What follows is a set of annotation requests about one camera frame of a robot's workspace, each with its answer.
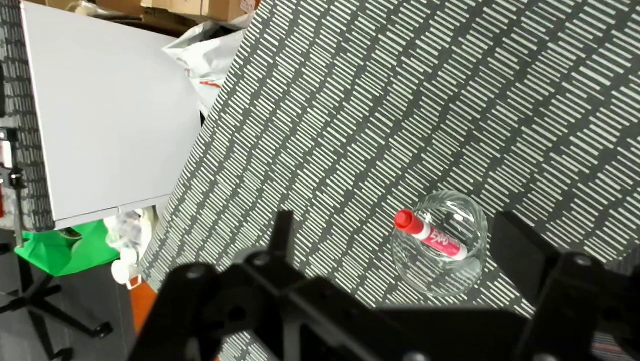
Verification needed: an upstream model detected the white cabinet with patterned top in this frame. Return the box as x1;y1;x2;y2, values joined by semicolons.
0;0;204;233

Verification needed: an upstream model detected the black office chair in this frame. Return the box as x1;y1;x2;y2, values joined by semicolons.
0;228;116;361

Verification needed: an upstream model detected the clear drinking glass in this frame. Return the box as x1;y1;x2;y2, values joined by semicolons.
393;189;494;297

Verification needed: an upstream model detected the grey patterned table cloth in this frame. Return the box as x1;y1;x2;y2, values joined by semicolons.
136;0;640;361

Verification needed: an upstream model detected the red marker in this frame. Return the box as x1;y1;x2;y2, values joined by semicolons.
393;206;468;263

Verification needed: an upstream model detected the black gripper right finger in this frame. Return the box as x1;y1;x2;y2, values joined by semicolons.
490;211;565;309

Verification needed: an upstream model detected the large flat cardboard box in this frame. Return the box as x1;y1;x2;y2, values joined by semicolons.
39;0;265;28

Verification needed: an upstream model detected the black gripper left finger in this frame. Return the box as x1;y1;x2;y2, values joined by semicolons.
262;208;296;273

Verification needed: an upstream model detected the green bag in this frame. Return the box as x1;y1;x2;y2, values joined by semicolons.
14;219;125;280

